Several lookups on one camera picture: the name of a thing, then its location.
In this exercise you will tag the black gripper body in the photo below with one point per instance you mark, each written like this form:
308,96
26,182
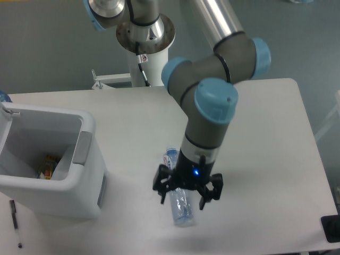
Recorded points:
190,175

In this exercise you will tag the white trash can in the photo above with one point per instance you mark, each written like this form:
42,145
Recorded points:
28,134

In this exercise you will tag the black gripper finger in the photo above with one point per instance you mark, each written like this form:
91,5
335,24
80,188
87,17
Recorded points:
163,182
208,195

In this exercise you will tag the black device at table edge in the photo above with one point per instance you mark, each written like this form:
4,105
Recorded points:
330,225

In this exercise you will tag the black pen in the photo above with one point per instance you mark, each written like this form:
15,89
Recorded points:
15,223

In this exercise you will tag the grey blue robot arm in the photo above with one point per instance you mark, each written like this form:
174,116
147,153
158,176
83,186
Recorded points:
204,90

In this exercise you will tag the white frame at right edge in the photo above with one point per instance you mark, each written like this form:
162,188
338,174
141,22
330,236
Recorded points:
330,120

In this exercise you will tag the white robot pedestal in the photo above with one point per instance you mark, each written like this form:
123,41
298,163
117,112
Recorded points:
146,48

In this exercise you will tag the white plastic wrapper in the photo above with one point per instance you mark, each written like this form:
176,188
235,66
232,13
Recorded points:
62,169

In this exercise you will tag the colourful snack packaging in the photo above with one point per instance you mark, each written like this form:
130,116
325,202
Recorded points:
47,167

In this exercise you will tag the clear plastic water bottle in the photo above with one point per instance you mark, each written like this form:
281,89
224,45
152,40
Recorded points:
180,199

